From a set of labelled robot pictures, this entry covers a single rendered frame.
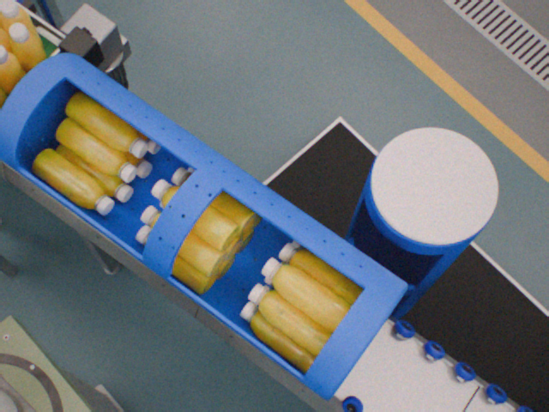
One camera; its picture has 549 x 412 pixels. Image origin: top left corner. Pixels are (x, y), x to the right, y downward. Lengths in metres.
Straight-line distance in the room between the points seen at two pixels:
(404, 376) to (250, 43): 1.71
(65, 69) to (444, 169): 0.85
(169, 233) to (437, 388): 0.68
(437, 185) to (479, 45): 1.49
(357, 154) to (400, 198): 1.01
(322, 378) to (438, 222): 0.46
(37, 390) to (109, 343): 1.10
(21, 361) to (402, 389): 0.80
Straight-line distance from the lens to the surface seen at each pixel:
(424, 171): 1.80
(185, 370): 2.69
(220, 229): 1.56
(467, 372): 1.75
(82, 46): 1.98
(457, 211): 1.78
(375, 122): 2.99
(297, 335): 1.57
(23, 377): 1.67
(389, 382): 1.77
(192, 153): 1.59
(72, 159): 1.82
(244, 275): 1.76
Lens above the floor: 2.66
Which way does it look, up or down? 71 degrees down
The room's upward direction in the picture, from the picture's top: straight up
